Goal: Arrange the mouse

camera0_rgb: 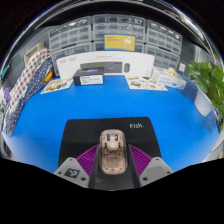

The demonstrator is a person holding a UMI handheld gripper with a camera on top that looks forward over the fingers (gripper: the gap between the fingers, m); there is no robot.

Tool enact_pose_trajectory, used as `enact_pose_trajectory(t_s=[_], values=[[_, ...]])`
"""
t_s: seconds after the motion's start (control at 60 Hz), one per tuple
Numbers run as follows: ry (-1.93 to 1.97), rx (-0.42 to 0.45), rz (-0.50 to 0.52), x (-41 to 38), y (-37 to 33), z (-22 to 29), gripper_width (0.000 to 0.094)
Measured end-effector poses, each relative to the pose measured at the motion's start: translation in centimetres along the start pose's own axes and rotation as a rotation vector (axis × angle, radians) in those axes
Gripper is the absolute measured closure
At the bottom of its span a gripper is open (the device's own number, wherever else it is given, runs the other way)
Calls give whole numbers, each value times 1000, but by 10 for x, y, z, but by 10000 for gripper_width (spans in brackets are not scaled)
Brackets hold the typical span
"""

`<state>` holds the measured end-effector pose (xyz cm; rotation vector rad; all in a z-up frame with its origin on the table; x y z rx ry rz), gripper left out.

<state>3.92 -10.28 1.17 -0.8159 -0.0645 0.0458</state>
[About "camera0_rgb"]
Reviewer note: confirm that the yellow cardboard box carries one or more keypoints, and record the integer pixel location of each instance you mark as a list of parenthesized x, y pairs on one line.
[(119, 42)]

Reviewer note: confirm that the green plant in white pot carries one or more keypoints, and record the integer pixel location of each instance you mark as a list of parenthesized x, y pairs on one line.
[(206, 80)]

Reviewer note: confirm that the small illustrated sticker sheet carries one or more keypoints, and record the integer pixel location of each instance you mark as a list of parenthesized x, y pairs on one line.
[(56, 85)]

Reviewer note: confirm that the dark overhead shelf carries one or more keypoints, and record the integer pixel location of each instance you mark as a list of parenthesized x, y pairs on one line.
[(110, 9)]

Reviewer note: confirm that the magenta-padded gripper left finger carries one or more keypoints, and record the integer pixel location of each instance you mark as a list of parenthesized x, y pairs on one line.
[(68, 170)]

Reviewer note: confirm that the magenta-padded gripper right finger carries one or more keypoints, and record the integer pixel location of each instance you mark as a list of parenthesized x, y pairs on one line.
[(156, 169)]

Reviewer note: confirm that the patterned checkered cloth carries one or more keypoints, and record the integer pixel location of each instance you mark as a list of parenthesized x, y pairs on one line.
[(25, 86)]

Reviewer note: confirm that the large illustrated sticker sheet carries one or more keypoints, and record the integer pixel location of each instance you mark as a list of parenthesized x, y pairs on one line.
[(145, 83)]

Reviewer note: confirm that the black mouse pad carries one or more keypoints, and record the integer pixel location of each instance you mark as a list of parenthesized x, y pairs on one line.
[(83, 136)]

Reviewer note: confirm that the white keyboard packaging box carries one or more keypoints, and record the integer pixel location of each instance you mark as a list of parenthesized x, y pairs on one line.
[(143, 63)]

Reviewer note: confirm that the small yellow object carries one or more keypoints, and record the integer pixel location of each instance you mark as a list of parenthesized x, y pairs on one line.
[(48, 76)]

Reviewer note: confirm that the transparent pink computer mouse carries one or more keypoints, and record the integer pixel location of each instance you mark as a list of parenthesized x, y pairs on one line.
[(113, 160)]

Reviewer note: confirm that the small black box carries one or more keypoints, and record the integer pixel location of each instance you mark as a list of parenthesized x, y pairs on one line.
[(88, 78)]

